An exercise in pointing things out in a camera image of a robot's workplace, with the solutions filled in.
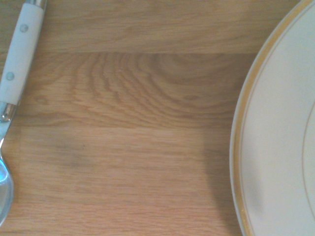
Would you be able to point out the white plate with gold rim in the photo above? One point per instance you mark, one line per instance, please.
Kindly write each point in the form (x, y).
(278, 127)

